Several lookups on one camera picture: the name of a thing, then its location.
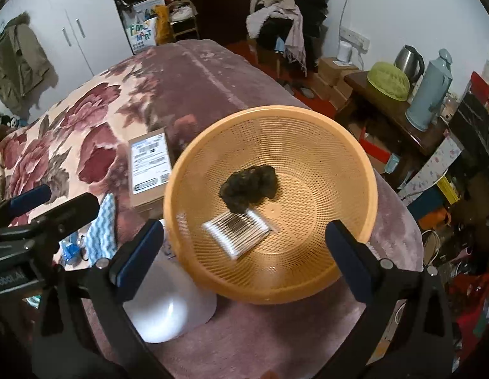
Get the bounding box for pack of cotton swabs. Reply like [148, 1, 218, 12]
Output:
[202, 209, 280, 261]

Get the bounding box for dark lace scrunchie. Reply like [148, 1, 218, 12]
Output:
[218, 165, 277, 211]

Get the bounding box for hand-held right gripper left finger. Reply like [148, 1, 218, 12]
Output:
[31, 218, 178, 379]

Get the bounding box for red box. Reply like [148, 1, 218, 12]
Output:
[469, 72, 489, 103]

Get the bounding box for small wooden chair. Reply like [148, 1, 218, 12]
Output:
[167, 0, 201, 42]

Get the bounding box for cardboard box with white label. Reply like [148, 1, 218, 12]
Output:
[128, 127, 174, 210]

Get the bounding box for pale blue thermos flask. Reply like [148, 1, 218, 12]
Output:
[405, 48, 454, 131]

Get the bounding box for steel electric kettle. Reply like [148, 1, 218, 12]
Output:
[394, 45, 425, 83]

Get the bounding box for blue white zigzag cloth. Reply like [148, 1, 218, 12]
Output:
[84, 193, 119, 267]

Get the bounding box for panda plush toys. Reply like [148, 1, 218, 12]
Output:
[0, 106, 21, 131]

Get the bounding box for dark wooden side table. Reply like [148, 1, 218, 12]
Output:
[343, 69, 454, 190]

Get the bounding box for floral patterned paper sheet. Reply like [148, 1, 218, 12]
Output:
[398, 134, 464, 202]

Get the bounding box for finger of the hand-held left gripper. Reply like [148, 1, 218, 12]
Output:
[0, 184, 52, 230]
[31, 193, 101, 245]

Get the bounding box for white wardrobe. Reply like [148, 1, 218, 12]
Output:
[0, 0, 135, 119]

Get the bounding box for white printed shopping bag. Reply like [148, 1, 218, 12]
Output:
[126, 18, 158, 54]

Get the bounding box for plain cardboard box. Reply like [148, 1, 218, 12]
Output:
[309, 72, 353, 105]
[319, 57, 359, 85]

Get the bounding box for orange plastic mesh basket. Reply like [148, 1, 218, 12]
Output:
[163, 105, 379, 305]

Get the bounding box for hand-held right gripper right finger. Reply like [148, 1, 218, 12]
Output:
[324, 219, 454, 379]

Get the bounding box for chair piled with clothes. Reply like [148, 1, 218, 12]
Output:
[246, 0, 332, 75]

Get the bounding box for yellow bag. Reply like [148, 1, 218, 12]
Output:
[154, 5, 174, 46]

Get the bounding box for black marbled cabinet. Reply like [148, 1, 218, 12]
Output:
[452, 91, 489, 159]

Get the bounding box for green mesh food cover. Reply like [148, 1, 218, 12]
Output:
[366, 62, 411, 102]

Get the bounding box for white wall power strip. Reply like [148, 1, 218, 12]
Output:
[339, 27, 369, 50]

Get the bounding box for olive green jacket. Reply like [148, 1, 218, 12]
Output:
[0, 13, 57, 117]

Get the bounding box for dark wooden door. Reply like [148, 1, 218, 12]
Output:
[180, 0, 253, 45]

